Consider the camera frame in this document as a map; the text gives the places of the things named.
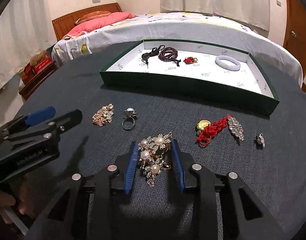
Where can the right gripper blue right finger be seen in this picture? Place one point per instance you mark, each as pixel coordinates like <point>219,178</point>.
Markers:
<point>178,167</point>

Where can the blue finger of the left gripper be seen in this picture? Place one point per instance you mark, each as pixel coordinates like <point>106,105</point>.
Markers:
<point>40,116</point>

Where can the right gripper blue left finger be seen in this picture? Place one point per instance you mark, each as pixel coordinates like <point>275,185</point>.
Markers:
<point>131,167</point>

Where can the large pearl flower brooch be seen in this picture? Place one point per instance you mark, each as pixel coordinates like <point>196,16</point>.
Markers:
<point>153,158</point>

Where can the red cord gold charm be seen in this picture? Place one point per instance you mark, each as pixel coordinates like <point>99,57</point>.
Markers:
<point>206,131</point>

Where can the gold rhinestone flower brooch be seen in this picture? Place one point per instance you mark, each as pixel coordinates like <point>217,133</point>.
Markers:
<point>103,115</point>

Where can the silver crystal leaf brooch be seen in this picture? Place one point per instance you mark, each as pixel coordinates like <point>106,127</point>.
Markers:
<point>235,128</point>

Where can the dark bead cord pendant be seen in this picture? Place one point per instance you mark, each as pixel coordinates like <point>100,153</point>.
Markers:
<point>154,52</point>

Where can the small red knot charm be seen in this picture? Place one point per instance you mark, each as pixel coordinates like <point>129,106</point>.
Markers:
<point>190,60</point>

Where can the green jewelry tray box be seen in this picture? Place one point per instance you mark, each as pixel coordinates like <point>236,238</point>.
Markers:
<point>247,89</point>

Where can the person's left hand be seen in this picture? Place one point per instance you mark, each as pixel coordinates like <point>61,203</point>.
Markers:
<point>25,207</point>

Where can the wooden nightstand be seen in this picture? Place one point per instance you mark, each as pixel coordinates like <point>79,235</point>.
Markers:
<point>28,89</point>

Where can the red gift box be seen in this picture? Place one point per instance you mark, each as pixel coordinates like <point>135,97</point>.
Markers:
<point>42,64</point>

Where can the brown plush toy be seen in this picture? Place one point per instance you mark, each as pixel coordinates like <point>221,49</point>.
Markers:
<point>37,58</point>

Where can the small silver crystal earring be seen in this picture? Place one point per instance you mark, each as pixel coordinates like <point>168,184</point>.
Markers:
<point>260,140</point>

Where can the white jade bangle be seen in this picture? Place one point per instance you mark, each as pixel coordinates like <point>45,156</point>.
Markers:
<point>228,63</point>

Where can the orange brown pillow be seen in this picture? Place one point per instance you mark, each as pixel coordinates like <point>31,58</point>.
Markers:
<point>91,16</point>

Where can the pink pillow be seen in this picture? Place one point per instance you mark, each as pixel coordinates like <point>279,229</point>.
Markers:
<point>89,26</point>

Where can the bed with patterned sheet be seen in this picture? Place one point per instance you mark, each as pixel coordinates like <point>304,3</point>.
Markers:
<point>180,26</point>

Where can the brown wooden door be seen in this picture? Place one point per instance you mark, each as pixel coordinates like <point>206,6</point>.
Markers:
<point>295,35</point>

